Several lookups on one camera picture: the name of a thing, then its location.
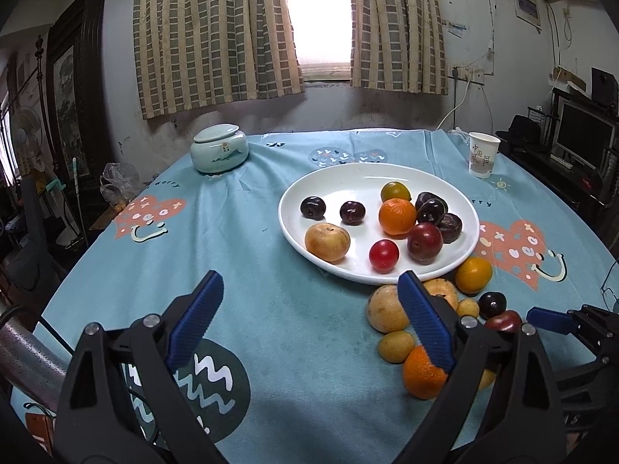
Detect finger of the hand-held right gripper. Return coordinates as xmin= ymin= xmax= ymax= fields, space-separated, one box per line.
xmin=526 ymin=304 xmax=619 ymax=344
xmin=556 ymin=343 xmax=619 ymax=399

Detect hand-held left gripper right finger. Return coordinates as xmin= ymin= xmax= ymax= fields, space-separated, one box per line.
xmin=389 ymin=271 xmax=566 ymax=464

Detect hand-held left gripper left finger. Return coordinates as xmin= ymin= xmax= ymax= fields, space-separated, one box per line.
xmin=55 ymin=271 xmax=226 ymax=464

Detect red plum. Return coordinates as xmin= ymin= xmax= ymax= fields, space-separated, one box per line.
xmin=484 ymin=310 xmax=523 ymax=334
xmin=407 ymin=223 xmax=444 ymax=265

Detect red cherry tomato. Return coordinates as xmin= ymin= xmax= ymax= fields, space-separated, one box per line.
xmin=369 ymin=239 xmax=400 ymax=272

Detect white oval plate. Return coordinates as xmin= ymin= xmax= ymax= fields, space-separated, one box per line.
xmin=278 ymin=163 xmax=480 ymax=285

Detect black eyeglasses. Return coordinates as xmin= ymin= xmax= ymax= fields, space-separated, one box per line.
xmin=601 ymin=258 xmax=619 ymax=312

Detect blue printed tablecloth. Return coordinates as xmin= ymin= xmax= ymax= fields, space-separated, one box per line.
xmin=10 ymin=128 xmax=619 ymax=464

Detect black desk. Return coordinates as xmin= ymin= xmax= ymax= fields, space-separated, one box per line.
xmin=498 ymin=145 xmax=619 ymax=233

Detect clear plastic bag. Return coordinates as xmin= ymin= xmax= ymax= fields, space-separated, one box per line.
xmin=100 ymin=162 xmax=141 ymax=204

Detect silver metal pipe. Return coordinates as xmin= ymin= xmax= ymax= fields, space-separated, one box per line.
xmin=0 ymin=324 xmax=68 ymax=397

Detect celadon lidded jar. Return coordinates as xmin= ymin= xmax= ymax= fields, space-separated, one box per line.
xmin=190 ymin=124 xmax=249 ymax=174

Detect white paper cup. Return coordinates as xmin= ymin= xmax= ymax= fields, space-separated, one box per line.
xmin=467 ymin=131 xmax=501 ymax=179

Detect computer monitor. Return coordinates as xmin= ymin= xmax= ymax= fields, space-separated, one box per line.
xmin=556 ymin=99 xmax=619 ymax=167

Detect black hat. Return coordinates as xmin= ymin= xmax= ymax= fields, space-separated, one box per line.
xmin=498 ymin=115 xmax=547 ymax=148

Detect black speaker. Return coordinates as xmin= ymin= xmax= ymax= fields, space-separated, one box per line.
xmin=591 ymin=68 xmax=619 ymax=107

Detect dark framed painting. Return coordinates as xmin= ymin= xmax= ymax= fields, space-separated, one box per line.
xmin=46 ymin=0 xmax=107 ymax=179

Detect black metal pole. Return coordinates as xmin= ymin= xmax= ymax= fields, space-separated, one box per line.
xmin=34 ymin=34 xmax=49 ymax=170

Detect striped checked curtain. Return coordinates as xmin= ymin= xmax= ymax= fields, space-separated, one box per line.
xmin=133 ymin=0 xmax=306 ymax=121
xmin=349 ymin=0 xmax=450 ymax=96

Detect bright window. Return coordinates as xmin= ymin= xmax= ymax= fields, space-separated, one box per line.
xmin=280 ymin=0 xmax=353 ymax=82

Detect white power cable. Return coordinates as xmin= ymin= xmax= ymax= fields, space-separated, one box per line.
xmin=435 ymin=75 xmax=472 ymax=131

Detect wall power strip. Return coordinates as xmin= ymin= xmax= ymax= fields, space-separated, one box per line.
xmin=452 ymin=65 xmax=486 ymax=85

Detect white wall fuse box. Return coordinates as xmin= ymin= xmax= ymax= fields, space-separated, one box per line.
xmin=513 ymin=0 xmax=543 ymax=34

